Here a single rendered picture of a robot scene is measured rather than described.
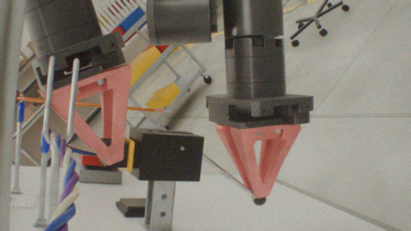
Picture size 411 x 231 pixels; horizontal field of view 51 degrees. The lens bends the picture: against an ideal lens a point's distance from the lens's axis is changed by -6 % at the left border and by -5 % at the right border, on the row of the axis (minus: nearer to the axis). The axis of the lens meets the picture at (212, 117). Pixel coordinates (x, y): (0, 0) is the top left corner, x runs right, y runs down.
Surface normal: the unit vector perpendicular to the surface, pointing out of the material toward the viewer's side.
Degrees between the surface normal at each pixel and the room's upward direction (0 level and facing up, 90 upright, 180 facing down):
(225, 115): 50
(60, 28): 87
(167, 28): 99
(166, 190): 93
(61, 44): 85
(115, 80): 111
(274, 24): 98
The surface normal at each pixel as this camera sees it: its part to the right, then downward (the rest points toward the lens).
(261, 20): 0.14, 0.11
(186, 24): 0.00, 0.51
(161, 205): 0.43, 0.09
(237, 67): -0.61, 0.12
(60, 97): 0.50, 0.41
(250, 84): -0.30, 0.13
